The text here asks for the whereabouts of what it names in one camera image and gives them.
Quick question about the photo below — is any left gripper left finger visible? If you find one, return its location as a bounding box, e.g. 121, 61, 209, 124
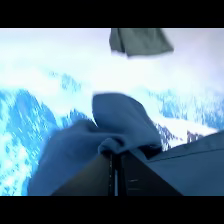
50, 152, 116, 197

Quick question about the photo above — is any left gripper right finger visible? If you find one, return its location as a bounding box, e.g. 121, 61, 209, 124
117, 148, 184, 197

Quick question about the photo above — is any blue garment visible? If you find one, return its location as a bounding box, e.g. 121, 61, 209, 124
27, 92, 224, 197

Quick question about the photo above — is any grey-green garment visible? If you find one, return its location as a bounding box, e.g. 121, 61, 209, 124
108, 27, 175, 58

